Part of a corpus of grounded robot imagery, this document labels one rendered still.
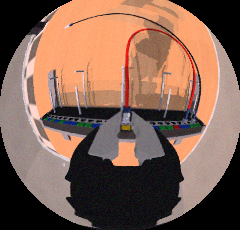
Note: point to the grey port rack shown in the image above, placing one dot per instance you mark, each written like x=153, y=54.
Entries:
x=165, y=120

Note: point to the white network cable plug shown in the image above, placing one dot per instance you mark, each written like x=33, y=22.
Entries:
x=126, y=114

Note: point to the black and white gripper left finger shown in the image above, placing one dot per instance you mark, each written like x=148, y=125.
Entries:
x=101, y=143

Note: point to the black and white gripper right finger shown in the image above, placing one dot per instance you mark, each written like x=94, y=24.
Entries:
x=152, y=144

